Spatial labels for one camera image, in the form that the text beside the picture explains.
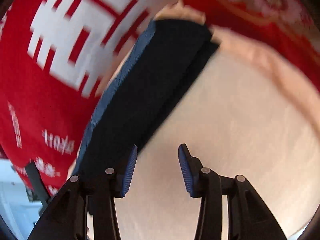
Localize black pants with blue trim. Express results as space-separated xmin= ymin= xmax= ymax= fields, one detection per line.
xmin=73 ymin=19 xmax=218 ymax=177

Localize cream fleece blanket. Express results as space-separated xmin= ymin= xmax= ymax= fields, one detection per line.
xmin=116 ymin=26 xmax=319 ymax=239

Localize red blanket with white characters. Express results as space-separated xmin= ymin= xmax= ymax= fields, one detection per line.
xmin=1 ymin=0 xmax=176 ymax=195

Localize red embroidered cushion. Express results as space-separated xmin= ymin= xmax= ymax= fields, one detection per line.
xmin=183 ymin=0 xmax=319 ymax=88

